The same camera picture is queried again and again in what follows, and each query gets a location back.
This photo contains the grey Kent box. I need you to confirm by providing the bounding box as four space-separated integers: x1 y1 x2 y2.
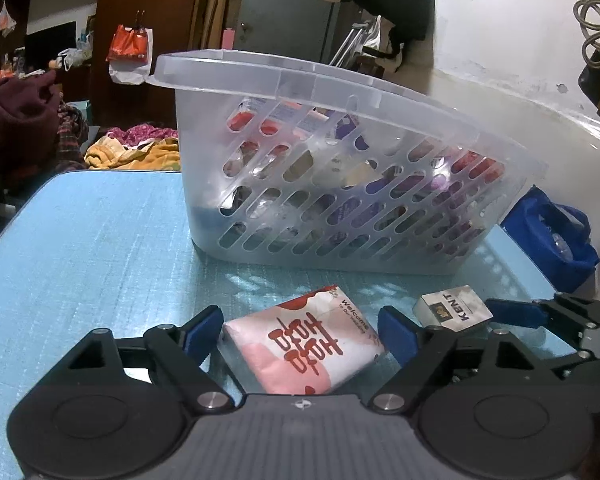
413 285 493 333

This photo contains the white pink gift box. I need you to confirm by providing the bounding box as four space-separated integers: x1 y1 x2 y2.
223 285 385 396

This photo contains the blue shopping bag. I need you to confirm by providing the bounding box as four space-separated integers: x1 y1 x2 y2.
501 186 600 292

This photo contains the white plastic basket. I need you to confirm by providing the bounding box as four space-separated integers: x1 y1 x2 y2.
150 50 545 275

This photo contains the maroon clothes pile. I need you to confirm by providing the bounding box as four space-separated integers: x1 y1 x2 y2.
0 70 88 201

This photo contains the red white hanging bag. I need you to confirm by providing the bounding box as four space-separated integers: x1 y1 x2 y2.
106 25 154 86

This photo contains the grey metal door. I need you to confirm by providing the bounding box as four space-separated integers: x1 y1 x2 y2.
234 0 338 63

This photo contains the brown wooden wardrobe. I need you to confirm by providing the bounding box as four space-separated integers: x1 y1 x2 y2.
0 0 207 126

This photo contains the coiled beige rope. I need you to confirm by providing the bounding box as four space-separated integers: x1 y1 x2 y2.
572 0 600 68

